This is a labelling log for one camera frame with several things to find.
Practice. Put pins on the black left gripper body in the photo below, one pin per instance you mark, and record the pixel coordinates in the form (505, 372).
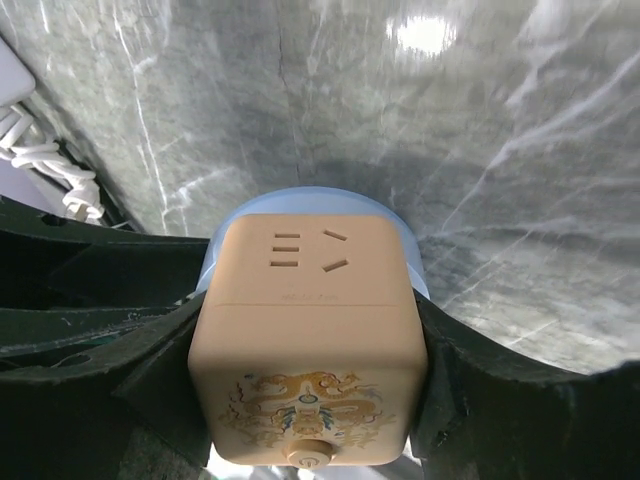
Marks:
(63, 282)

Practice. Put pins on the round light blue socket base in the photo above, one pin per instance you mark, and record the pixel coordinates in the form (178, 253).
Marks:
(316, 200)

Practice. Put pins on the small white power strip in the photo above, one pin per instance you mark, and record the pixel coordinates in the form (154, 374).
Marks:
(16, 81)

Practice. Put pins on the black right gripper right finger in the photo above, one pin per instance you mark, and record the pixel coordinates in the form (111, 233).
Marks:
(488, 412)

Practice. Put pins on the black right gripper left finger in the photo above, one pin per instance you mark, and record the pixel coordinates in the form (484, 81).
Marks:
(123, 410)

